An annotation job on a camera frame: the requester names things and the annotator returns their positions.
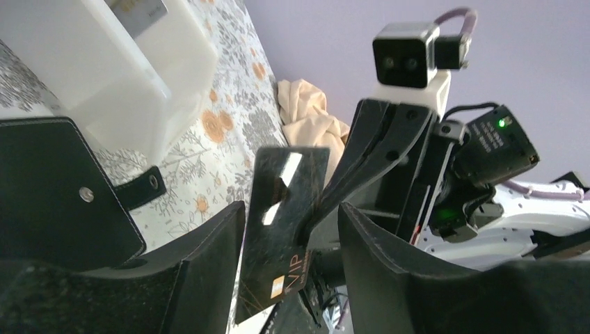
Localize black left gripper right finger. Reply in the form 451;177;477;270
337;202;589;333

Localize beige crumpled cloth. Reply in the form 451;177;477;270
277;79;350;183

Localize stack of cards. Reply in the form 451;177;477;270
106;0;168;38

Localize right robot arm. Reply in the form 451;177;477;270
296;99;589;269

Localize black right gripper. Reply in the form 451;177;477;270
304;99;540;244

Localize white plastic card box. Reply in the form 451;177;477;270
1;1;218;164

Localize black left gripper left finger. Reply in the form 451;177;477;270
1;201;245;333

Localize black leather card holder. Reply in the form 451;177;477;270
1;117;166;271

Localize black VIP card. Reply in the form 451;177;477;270
234;147;330;324

